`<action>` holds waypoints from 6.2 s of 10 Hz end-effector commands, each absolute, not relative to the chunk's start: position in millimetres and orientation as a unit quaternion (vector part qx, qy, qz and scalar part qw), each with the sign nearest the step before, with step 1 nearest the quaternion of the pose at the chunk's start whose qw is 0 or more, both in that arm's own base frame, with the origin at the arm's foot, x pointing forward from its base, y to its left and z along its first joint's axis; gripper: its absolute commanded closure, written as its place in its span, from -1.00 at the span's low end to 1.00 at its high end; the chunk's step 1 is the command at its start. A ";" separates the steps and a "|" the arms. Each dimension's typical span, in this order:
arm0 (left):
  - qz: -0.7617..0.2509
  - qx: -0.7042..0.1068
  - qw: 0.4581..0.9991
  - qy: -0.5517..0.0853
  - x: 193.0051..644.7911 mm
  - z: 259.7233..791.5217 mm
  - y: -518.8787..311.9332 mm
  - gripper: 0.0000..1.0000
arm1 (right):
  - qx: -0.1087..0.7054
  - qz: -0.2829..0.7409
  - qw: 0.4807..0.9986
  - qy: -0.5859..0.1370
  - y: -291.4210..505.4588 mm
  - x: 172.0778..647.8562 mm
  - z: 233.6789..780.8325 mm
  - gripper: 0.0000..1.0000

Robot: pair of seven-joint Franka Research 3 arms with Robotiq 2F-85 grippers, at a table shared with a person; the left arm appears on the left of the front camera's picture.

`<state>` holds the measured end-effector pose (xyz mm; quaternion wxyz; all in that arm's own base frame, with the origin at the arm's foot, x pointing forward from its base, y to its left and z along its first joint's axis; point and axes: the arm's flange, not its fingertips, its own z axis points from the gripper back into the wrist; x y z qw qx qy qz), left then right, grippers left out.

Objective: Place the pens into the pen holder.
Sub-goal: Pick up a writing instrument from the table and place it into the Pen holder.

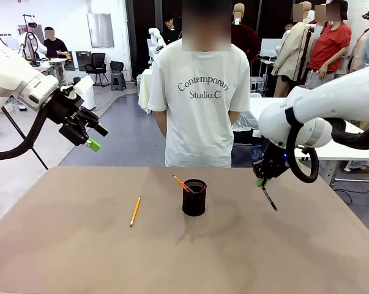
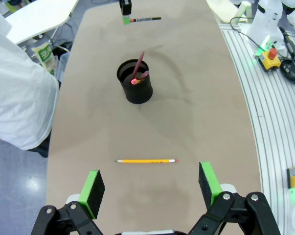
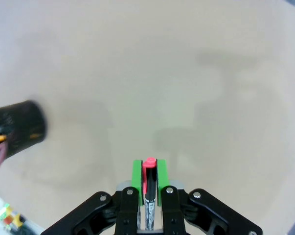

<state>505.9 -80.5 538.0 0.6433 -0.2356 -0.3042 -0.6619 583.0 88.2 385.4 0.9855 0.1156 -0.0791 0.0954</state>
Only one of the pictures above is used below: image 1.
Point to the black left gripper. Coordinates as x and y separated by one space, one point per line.
63 107

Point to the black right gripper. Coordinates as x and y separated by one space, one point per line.
271 162

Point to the red and black marker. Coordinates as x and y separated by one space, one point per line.
270 199

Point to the plain yellow pencil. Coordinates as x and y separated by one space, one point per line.
135 211

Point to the person's left forearm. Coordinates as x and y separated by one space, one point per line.
234 118

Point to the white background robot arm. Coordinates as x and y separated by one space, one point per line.
155 43

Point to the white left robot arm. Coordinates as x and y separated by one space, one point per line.
16 79

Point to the black mesh pen holder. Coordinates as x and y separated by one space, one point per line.
195 202

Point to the white air purifier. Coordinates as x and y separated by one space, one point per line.
90 102

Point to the grey plastic stool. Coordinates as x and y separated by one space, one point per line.
118 76

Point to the black tripod leg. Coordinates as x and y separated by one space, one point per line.
25 137

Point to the clear plastic sheet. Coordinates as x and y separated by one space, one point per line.
245 122

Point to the black office chair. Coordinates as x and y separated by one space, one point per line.
97 65

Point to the table with white cloth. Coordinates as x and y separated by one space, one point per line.
145 88

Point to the striped yellow pencil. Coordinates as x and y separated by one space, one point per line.
179 182

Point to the white rounded table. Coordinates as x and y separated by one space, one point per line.
355 154

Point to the person in white T-shirt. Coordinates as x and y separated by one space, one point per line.
199 107

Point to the standing person in black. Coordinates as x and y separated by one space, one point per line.
171 29

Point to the mannequin in beige coat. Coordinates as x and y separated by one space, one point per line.
291 49

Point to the mannequin in maroon top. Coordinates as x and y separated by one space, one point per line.
248 36

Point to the person in red shirt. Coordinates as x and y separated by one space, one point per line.
331 43

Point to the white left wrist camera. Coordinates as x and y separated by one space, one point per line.
81 85

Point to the metal wall panel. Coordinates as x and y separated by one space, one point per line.
100 30

